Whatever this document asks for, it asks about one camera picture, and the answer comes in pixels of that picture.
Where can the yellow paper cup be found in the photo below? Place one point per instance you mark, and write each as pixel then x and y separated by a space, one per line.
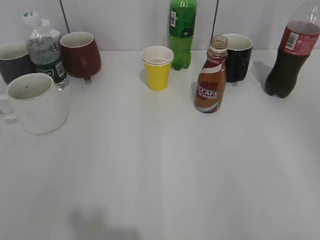
pixel 157 62

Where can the dark grey ceramic mug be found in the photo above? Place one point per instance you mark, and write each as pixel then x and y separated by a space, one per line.
pixel 15 61

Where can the green soda bottle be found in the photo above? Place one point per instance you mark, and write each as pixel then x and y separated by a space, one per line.
pixel 182 16

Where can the black ceramic mug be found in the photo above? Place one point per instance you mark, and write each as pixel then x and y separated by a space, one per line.
pixel 239 50

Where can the white bottle behind water bottle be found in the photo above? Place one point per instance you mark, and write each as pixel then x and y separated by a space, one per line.
pixel 56 34

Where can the dark red ceramic mug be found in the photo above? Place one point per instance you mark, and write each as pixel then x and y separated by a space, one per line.
pixel 80 55

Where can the brown coffee drink bottle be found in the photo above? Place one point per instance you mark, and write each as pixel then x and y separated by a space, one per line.
pixel 211 81

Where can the clear water bottle green label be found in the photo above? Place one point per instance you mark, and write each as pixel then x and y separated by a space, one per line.
pixel 42 50

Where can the white ceramic mug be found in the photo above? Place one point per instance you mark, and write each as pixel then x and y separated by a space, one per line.
pixel 36 103

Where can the cola bottle red label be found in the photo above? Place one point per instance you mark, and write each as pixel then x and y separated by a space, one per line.
pixel 298 40

